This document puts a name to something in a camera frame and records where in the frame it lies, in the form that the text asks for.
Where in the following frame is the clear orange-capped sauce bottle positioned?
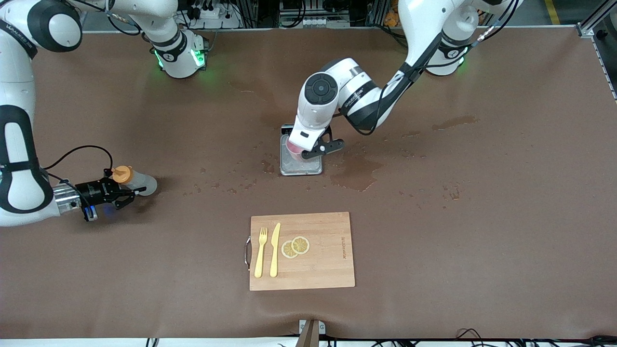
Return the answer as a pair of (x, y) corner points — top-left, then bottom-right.
(112, 165), (158, 197)

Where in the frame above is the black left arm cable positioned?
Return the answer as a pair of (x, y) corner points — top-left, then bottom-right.
(345, 0), (523, 136)

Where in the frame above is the grey digital kitchen scale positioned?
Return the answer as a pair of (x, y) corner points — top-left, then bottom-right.
(280, 124), (323, 176)

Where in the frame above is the aluminium frame profile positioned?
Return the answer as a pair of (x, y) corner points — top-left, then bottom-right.
(577, 0), (617, 38)

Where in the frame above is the black floor cable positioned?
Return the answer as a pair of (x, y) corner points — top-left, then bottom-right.
(333, 328), (617, 347)

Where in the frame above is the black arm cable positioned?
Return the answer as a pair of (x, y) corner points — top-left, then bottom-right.
(42, 145), (114, 203)
(345, 0), (523, 136)

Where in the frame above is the wooden cutting board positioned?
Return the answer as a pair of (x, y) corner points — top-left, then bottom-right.
(244, 212), (356, 292)

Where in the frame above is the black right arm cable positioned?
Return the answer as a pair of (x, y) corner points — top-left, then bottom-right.
(42, 145), (114, 203)

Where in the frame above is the white connector box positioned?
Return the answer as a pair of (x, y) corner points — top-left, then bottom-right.
(280, 0), (351, 28)

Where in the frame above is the white power strip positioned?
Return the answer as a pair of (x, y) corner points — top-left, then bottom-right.
(186, 0), (241, 29)

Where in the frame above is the brown post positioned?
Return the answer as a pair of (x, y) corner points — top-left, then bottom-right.
(295, 320), (320, 347)

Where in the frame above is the brown table cover sheet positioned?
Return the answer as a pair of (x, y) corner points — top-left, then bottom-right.
(0, 27), (617, 340)

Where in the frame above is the yellow plastic knife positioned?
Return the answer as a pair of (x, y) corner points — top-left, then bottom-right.
(269, 222), (281, 278)

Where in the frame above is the yellow plastic fork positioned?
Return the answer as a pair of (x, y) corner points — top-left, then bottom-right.
(254, 227), (268, 279)

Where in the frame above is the pink plastic cup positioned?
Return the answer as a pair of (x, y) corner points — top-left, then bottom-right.
(287, 134), (306, 159)

